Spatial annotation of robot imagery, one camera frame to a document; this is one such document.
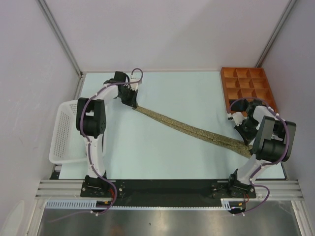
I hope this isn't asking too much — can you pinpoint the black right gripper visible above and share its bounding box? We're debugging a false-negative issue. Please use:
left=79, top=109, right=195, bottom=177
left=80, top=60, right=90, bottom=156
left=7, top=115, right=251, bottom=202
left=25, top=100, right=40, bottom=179
left=234, top=117, right=259, bottom=145

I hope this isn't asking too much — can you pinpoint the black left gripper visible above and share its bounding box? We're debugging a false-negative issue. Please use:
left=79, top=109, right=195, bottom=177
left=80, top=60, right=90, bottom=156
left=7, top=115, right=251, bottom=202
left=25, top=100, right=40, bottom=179
left=118, top=87, right=138, bottom=109

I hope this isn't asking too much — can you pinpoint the olive gold patterned tie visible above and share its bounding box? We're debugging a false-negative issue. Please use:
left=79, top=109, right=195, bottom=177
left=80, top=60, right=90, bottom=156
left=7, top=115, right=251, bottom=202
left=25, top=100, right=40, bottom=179
left=133, top=106, right=252, bottom=159

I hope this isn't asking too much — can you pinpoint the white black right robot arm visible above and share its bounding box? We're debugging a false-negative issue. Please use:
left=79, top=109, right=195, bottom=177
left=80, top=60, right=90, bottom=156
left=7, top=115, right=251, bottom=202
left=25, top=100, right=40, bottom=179
left=226, top=98, right=296, bottom=197

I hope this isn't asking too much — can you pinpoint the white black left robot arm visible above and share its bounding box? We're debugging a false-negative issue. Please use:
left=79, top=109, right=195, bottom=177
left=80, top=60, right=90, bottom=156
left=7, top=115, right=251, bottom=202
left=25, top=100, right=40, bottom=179
left=76, top=68, right=143, bottom=197

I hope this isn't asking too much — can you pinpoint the dark rolled tie in tray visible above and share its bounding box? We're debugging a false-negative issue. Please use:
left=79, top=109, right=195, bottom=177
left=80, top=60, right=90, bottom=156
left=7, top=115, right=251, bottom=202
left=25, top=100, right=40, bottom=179
left=229, top=99, right=249, bottom=112

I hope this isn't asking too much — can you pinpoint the orange compartment tray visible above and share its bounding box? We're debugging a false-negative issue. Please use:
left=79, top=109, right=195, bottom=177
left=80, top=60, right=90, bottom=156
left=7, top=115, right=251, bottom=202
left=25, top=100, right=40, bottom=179
left=220, top=67, right=278, bottom=113

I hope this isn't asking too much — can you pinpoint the white perforated plastic basket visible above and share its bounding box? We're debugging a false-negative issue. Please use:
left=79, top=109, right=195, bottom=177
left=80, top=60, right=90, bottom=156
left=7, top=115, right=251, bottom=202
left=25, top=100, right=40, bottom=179
left=49, top=99, right=109, bottom=165

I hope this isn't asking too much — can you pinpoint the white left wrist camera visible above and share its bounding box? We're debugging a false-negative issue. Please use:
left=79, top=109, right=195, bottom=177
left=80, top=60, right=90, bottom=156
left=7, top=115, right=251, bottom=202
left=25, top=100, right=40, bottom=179
left=126, top=77, right=142, bottom=91

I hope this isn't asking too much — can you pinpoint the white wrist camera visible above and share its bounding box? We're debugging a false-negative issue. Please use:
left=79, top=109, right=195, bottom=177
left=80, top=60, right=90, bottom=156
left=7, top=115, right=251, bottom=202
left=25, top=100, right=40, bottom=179
left=227, top=112, right=246, bottom=125
left=126, top=77, right=142, bottom=91

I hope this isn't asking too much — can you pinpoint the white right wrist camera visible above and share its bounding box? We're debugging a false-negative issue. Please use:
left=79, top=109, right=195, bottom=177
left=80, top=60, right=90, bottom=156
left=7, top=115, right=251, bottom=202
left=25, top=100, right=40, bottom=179
left=227, top=112, right=246, bottom=125

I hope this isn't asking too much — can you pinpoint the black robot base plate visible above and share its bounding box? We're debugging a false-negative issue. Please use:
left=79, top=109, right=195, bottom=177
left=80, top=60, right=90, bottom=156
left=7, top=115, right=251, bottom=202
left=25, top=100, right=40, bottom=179
left=81, top=178, right=256, bottom=199

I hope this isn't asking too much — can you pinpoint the white slotted cable duct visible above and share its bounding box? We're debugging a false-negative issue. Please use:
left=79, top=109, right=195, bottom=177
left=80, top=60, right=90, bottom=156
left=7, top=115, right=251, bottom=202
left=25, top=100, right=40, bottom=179
left=46, top=200, right=111, bottom=209

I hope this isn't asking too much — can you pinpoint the aluminium front frame rail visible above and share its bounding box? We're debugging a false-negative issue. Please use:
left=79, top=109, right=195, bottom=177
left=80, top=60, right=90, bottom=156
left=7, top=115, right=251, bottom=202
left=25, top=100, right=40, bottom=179
left=35, top=179, right=303, bottom=200

